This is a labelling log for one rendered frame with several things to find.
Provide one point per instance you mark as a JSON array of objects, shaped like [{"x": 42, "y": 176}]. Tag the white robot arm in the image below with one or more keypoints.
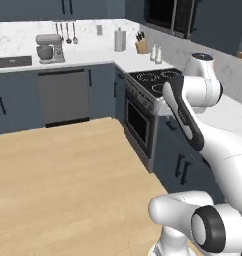
[{"x": 226, "y": 156}]

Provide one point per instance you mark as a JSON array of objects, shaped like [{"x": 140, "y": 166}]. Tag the grey stand mixer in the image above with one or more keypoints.
[{"x": 49, "y": 50}]

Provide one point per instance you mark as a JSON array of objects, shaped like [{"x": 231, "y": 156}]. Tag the steel oven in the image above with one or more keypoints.
[{"x": 138, "y": 123}]

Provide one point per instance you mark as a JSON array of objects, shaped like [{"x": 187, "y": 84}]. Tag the dark blue corner cupboard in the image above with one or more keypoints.
[{"x": 120, "y": 100}]

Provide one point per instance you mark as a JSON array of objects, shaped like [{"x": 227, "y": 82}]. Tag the dark blue narrow cupboard door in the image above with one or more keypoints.
[{"x": 101, "y": 91}]

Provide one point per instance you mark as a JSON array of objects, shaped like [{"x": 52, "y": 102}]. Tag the dark blue base cupboard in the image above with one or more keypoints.
[{"x": 169, "y": 150}]

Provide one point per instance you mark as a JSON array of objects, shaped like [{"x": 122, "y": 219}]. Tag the black hob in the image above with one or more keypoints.
[{"x": 153, "y": 80}]

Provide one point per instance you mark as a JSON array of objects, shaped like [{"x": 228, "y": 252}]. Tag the grey dishwasher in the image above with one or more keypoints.
[{"x": 63, "y": 96}]

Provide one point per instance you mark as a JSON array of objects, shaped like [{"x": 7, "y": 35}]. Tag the white shaker bottle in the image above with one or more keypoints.
[
  {"x": 153, "y": 53},
  {"x": 158, "y": 56}
]

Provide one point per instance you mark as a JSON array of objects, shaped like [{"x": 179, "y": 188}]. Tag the wooden knife block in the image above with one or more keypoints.
[{"x": 142, "y": 46}]

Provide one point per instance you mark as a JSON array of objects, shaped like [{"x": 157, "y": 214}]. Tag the white paper towel roll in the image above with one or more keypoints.
[{"x": 120, "y": 40}]

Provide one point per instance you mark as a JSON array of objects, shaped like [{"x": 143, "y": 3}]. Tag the hanging metal spoon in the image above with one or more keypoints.
[{"x": 75, "y": 39}]

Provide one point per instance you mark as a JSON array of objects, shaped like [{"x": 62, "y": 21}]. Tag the hanging metal ladle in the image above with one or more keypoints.
[{"x": 68, "y": 39}]

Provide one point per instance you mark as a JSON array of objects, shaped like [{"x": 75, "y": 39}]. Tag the dark blue sink cupboard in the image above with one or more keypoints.
[{"x": 16, "y": 103}]

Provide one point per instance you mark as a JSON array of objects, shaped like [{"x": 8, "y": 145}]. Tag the hanging kitchen utensil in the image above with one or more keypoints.
[
  {"x": 56, "y": 28},
  {"x": 62, "y": 30}
]

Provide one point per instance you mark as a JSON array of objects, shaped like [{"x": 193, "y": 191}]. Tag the black microwave oven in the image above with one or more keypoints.
[{"x": 169, "y": 15}]

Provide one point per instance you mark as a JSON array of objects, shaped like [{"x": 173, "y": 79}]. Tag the dark sink basin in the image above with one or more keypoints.
[{"x": 13, "y": 61}]

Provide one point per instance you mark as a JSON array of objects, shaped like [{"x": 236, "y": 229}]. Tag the grey wall socket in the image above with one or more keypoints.
[{"x": 99, "y": 30}]

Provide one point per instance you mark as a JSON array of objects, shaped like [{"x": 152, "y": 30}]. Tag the dark blue wall cupboards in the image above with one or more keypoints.
[{"x": 43, "y": 9}]

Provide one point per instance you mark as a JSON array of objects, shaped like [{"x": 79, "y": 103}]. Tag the dark blue wall cupboard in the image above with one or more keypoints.
[{"x": 223, "y": 23}]

